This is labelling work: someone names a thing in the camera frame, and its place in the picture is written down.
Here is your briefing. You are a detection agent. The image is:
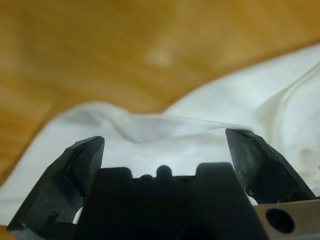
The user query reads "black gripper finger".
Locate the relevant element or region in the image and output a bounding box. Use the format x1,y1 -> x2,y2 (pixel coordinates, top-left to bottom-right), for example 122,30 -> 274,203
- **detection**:
224,128 -> 318,205
6,135 -> 106,240

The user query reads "white Unitree T-shirt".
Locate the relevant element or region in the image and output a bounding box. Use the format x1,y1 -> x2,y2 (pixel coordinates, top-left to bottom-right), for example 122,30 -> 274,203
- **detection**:
0,42 -> 320,227

